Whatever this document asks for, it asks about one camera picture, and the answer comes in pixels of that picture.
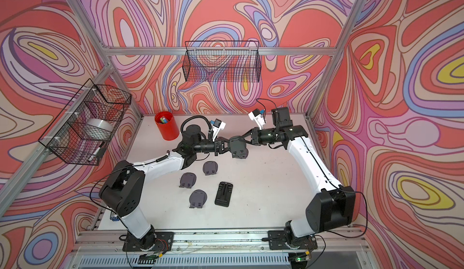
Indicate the black wire basket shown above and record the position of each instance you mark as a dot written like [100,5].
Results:
[70,138]
[235,61]

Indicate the white marker in basket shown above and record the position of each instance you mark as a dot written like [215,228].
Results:
[96,156]

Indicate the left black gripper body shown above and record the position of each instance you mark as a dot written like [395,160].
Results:
[205,147]

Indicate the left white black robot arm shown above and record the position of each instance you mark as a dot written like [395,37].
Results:
[122,190]

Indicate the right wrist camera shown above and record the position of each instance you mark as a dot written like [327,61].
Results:
[257,116]

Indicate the dark grey phone stand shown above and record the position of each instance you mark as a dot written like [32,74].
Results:
[238,147]

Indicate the left black wire basket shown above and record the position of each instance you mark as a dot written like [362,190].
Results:
[70,138]

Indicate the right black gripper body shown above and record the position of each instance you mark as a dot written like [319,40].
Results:
[267,136]

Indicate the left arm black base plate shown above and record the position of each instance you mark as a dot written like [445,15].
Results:
[158,242]

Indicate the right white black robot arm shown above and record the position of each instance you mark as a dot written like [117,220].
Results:
[332,204]

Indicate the rear black wire basket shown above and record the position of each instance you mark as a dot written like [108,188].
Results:
[235,61]

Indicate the black rectangular phone stand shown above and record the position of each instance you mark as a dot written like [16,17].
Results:
[224,194]

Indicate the red cylindrical pen cup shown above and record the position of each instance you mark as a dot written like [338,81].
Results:
[167,125]

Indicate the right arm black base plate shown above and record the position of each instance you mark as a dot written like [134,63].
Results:
[285,240]

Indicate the grey folded phone stand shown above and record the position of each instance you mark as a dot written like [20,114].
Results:
[187,180]
[197,199]
[210,168]

